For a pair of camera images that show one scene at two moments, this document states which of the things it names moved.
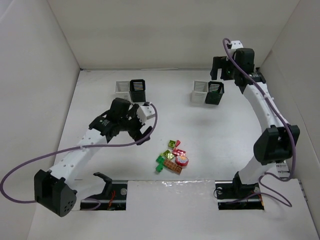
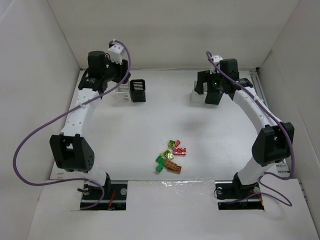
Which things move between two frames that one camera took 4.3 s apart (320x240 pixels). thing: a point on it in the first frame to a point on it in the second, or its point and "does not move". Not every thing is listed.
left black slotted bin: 137,90 does not move
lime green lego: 172,143 does not move
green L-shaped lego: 160,166 does not move
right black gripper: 219,63 to 208,81
